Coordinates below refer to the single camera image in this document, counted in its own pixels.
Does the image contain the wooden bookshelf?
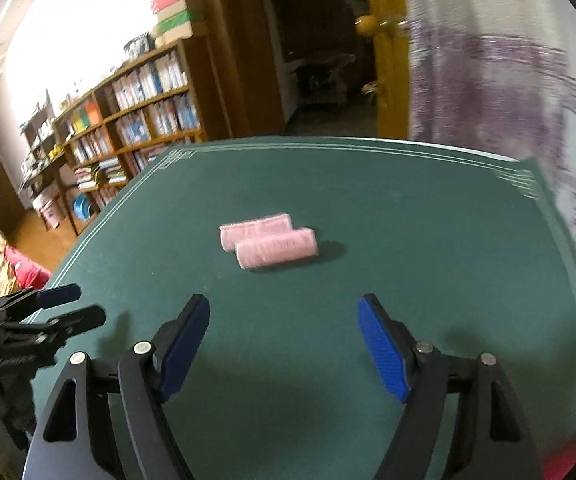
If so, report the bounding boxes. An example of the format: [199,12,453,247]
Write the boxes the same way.
[18,40,233,236]

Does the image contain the green flat box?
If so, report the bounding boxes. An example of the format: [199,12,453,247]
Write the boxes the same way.
[158,10,206,34]

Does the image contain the dark furniture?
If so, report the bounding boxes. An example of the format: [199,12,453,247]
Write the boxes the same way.
[288,52,363,111]

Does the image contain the pink storage box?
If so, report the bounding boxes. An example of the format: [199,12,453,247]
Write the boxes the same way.
[33,195,66,231]

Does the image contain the fuzzy pink hair roller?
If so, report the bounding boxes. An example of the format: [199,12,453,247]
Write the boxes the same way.
[219,215,291,253]
[235,228,317,270]

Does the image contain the green desktop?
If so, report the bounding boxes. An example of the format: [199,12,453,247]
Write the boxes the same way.
[43,136,576,480]

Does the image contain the cream flat box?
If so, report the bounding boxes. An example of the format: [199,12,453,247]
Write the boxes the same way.
[157,2,192,23]
[152,22,195,49]

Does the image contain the rows of books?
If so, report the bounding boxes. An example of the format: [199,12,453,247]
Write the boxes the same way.
[63,50,201,196]

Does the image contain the yellow door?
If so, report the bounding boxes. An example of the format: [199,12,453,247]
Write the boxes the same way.
[360,0,411,140]

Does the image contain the red pink bag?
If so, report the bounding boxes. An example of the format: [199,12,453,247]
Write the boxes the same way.
[5,246,54,286]

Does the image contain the yellow door knob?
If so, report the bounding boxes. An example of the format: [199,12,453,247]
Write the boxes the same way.
[355,14,409,37]

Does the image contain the red paper packet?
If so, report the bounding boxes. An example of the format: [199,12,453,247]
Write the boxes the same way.
[542,440,576,480]

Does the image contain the white purple patterned curtain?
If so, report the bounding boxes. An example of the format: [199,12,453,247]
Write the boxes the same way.
[400,0,576,321]

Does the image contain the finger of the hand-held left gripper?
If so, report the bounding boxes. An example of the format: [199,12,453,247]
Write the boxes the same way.
[0,305,107,356]
[0,283,82,313]

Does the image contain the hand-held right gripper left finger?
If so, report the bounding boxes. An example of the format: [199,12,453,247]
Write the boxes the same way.
[20,294,212,480]

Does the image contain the black white patterned box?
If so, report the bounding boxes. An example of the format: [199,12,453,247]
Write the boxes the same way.
[124,34,155,57]

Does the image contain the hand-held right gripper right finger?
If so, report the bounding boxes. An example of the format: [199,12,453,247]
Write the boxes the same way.
[358,293,546,480]

